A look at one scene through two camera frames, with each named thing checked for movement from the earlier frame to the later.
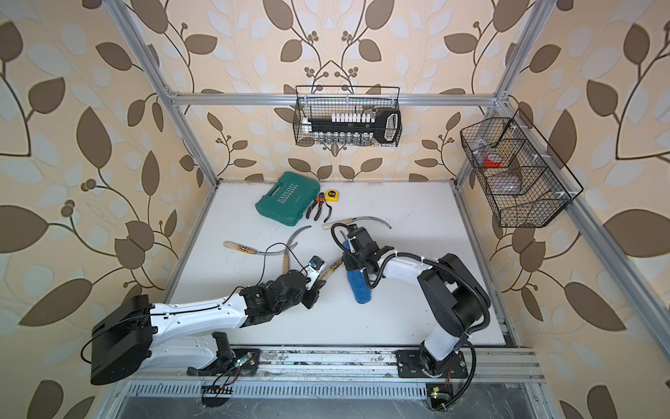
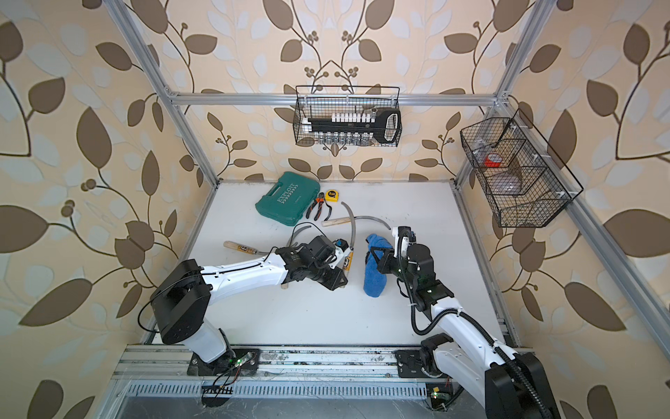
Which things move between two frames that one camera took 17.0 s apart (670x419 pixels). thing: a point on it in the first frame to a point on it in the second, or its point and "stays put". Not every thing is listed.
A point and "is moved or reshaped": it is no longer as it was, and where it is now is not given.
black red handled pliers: x=320 y=200 stays put
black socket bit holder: x=357 y=128 stays put
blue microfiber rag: x=358 y=281 is moved or reshaped
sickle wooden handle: x=337 y=224 stays put
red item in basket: x=493 y=161 stays put
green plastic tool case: x=289 y=200 stays put
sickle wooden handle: x=240 y=247 stays put
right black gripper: x=349 y=264 to x=384 y=261
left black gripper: x=314 y=295 to x=335 y=283
